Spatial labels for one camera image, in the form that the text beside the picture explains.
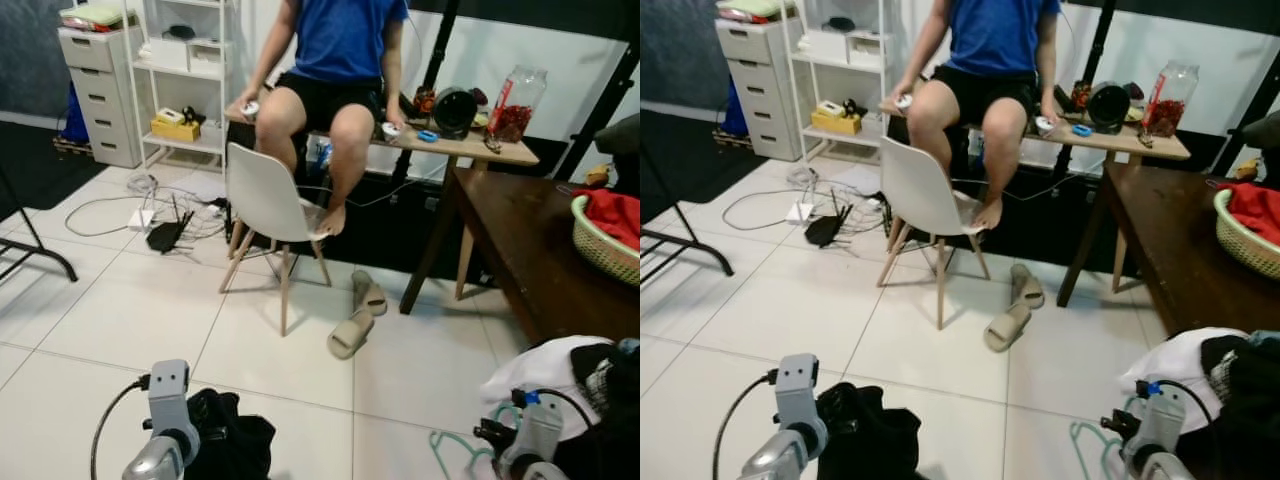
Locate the teal plastic hanger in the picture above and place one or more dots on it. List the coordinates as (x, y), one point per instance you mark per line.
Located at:
(437, 438)
(1080, 440)

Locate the white garment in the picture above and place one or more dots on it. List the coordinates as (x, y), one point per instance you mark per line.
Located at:
(1180, 360)
(540, 370)

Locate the dark knit shirt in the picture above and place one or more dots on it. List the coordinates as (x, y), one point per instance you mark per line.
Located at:
(1250, 410)
(610, 420)

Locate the small black garment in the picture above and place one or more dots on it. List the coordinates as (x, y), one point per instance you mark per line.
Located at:
(870, 435)
(230, 440)

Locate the red knit shirt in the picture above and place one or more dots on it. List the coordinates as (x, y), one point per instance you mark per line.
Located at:
(610, 212)
(1258, 205)

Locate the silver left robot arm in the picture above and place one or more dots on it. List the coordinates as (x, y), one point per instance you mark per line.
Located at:
(785, 462)
(160, 462)

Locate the dark brown wooden table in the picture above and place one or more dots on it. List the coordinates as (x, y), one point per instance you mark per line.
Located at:
(530, 250)
(1170, 240)

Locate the green woven basket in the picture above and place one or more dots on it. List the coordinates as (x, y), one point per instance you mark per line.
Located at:
(1245, 245)
(600, 255)

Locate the light wooden desk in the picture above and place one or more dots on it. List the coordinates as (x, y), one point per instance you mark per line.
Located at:
(500, 152)
(1150, 145)

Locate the black metal clothes rack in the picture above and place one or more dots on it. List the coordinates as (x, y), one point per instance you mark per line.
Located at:
(60, 262)
(715, 258)

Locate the small blue object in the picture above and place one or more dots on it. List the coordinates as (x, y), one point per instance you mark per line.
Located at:
(1081, 130)
(427, 135)

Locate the white plastic chair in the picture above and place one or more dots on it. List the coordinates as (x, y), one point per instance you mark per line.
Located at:
(262, 195)
(920, 190)

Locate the black round speaker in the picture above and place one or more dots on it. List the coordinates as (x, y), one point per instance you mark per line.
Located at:
(455, 112)
(1108, 107)

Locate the glass jar red contents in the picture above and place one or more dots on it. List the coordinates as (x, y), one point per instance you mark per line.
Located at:
(515, 110)
(1170, 105)

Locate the black wifi router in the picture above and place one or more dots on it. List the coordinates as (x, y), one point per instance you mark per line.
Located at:
(165, 238)
(823, 232)

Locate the white shelf unit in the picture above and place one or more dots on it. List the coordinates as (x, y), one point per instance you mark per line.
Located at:
(205, 148)
(870, 140)

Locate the person in blue shirt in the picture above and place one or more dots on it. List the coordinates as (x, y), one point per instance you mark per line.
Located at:
(340, 40)
(995, 35)

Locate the yellow box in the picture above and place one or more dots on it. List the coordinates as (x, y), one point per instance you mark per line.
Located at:
(835, 123)
(175, 130)

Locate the white drawer cabinet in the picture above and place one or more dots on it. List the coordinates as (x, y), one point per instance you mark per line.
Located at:
(95, 95)
(755, 90)

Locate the folded cloth stack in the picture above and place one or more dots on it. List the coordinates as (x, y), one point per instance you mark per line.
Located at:
(95, 17)
(752, 10)

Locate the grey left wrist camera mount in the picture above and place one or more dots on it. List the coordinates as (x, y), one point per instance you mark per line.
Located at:
(168, 395)
(797, 390)

